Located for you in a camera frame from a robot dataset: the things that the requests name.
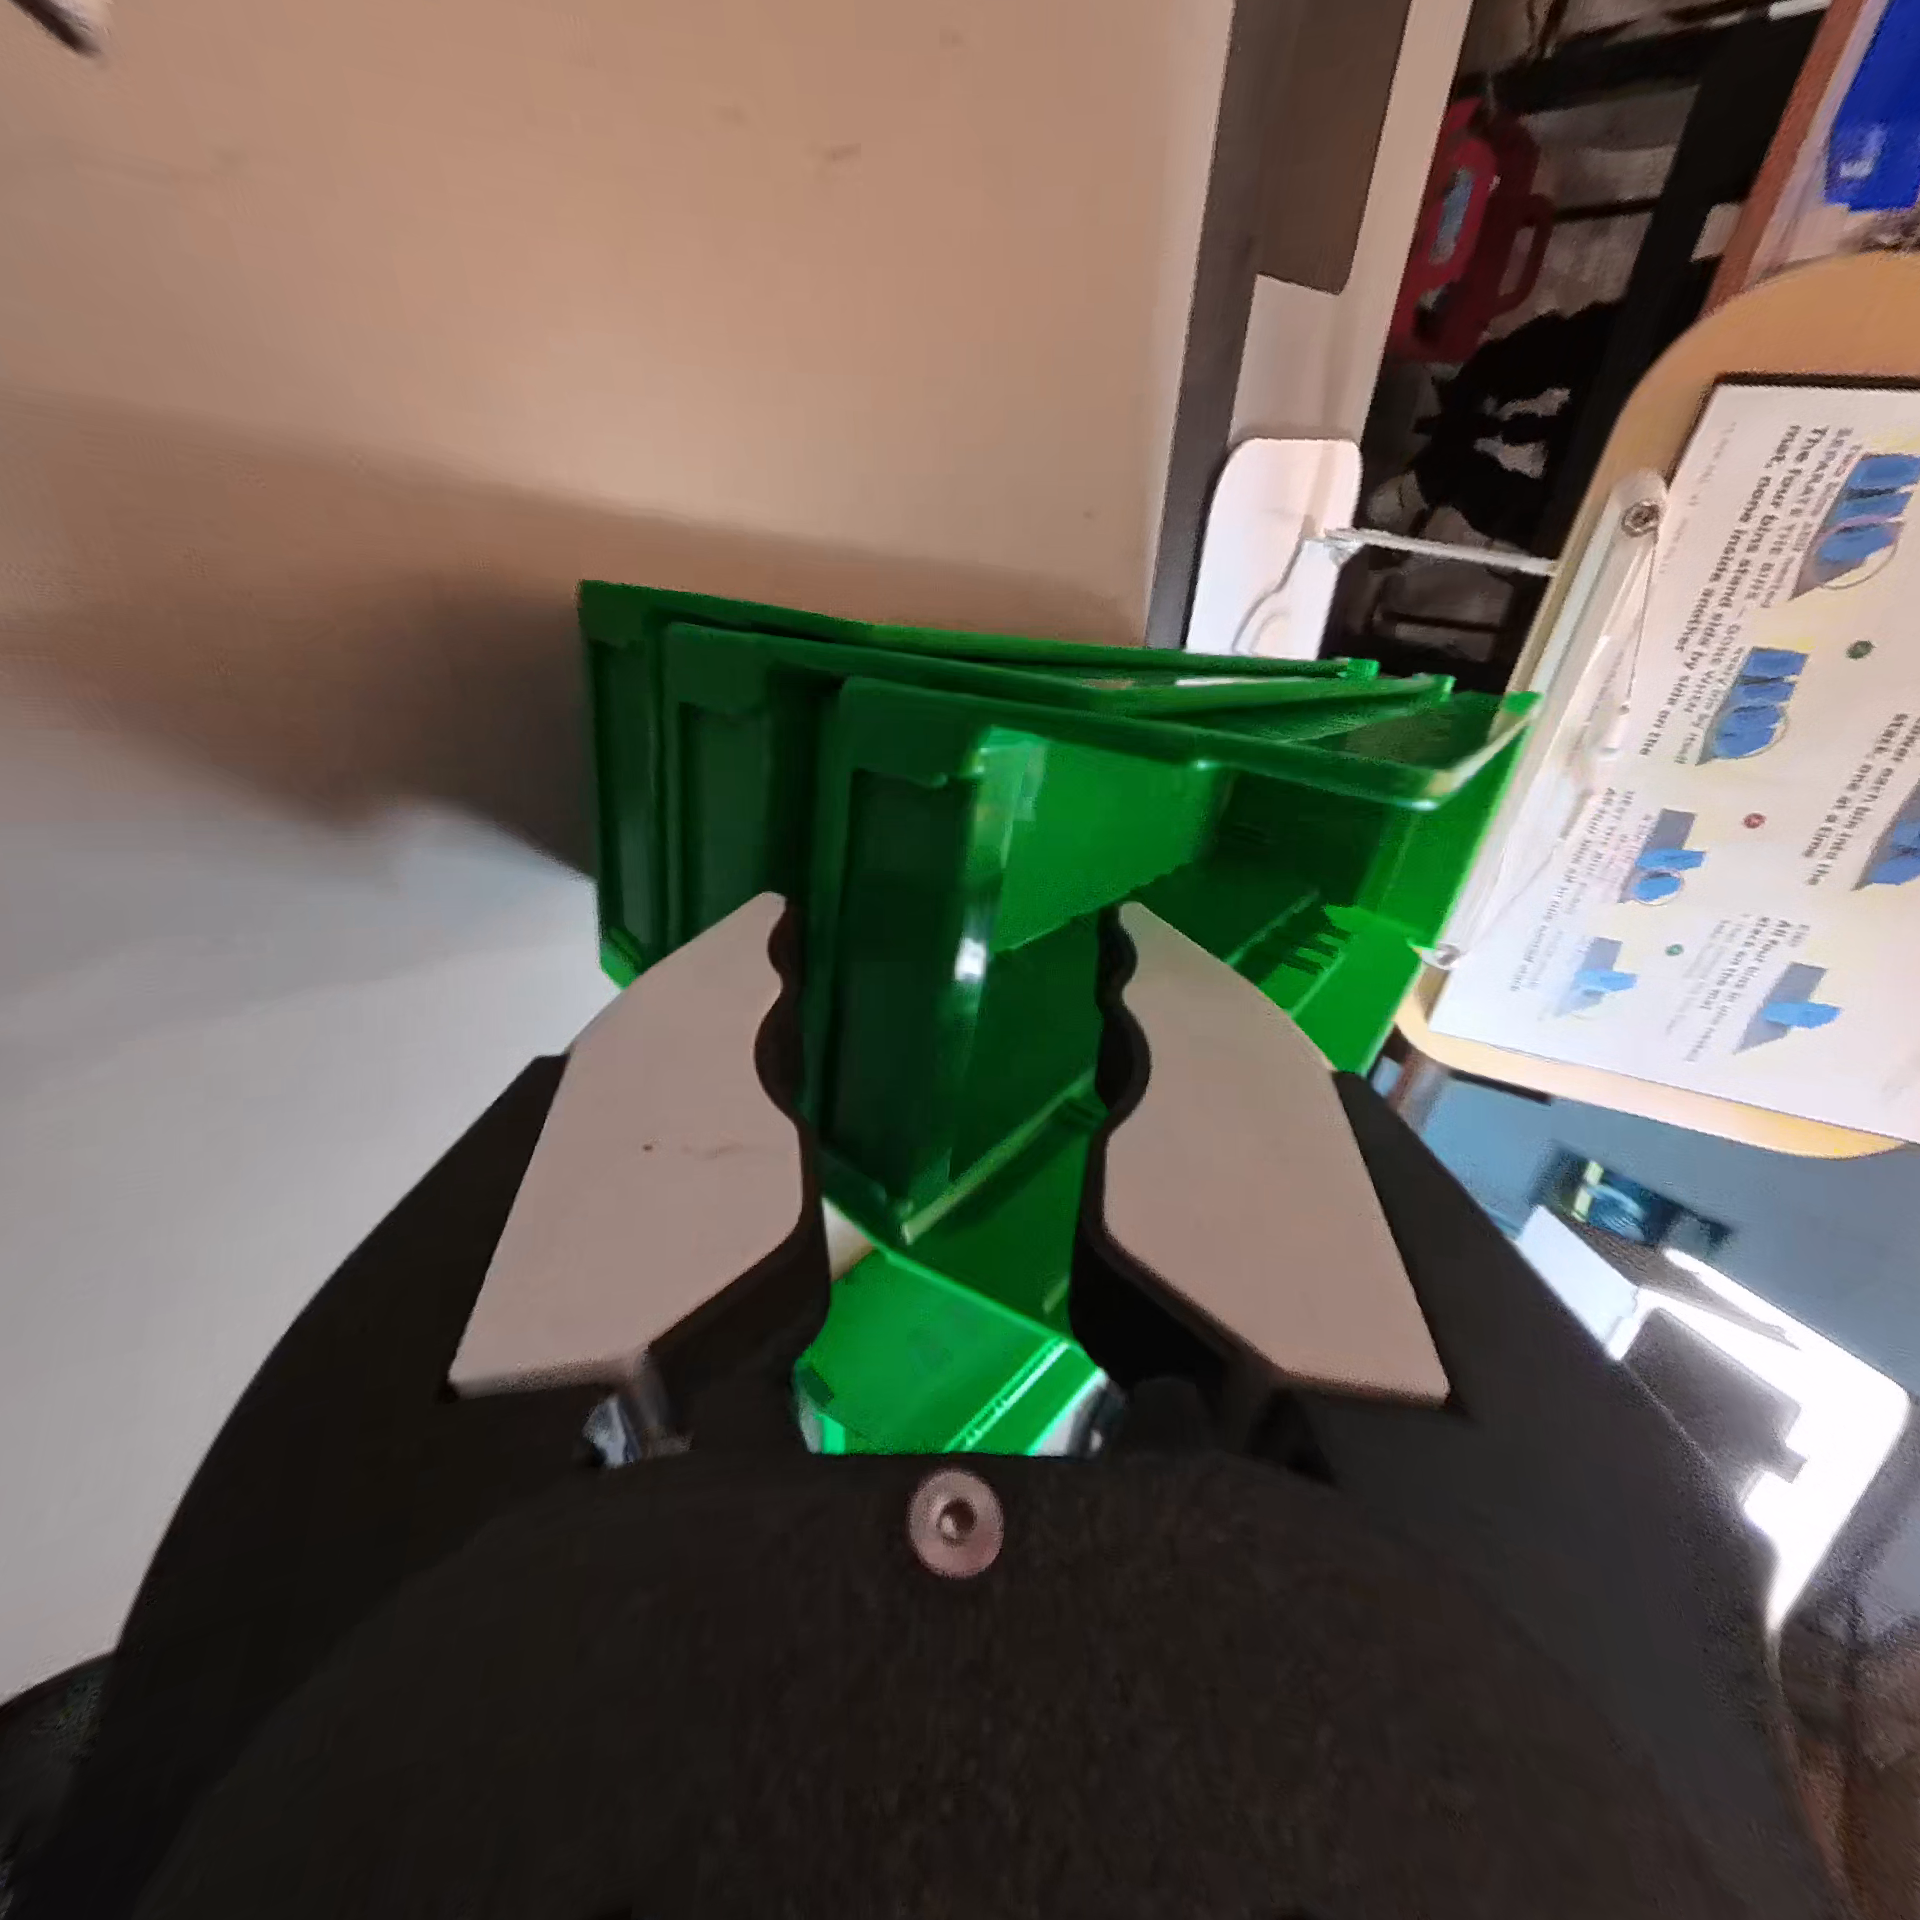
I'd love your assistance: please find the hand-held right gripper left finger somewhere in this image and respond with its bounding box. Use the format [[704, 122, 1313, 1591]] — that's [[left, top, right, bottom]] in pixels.
[[445, 890, 833, 1455]]

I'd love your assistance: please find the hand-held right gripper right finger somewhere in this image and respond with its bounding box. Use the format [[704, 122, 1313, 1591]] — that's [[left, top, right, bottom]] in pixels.
[[1067, 901, 1454, 1471]]

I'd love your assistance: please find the green plastic bin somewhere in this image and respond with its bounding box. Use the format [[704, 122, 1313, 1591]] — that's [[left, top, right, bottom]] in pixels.
[[660, 618, 1457, 978], [575, 581, 1382, 992], [791, 674, 1543, 1460]]

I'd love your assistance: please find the white page holder bar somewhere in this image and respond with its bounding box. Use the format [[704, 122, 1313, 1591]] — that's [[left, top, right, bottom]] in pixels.
[[1431, 472, 1670, 971]]

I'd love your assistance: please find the white stand rod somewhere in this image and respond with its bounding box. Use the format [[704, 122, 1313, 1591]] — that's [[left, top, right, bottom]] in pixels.
[[1312, 525, 1562, 581]]

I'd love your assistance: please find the printed instruction sheet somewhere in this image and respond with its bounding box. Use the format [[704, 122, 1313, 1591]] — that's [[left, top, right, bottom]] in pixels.
[[1423, 374, 1920, 1143]]

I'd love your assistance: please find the instruction sheet on board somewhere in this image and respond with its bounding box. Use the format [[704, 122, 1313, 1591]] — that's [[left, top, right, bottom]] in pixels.
[[1393, 253, 1920, 1160]]

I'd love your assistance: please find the blue storage box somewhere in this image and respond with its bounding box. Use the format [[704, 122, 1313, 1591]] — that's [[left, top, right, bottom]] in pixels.
[[1822, 0, 1920, 213]]

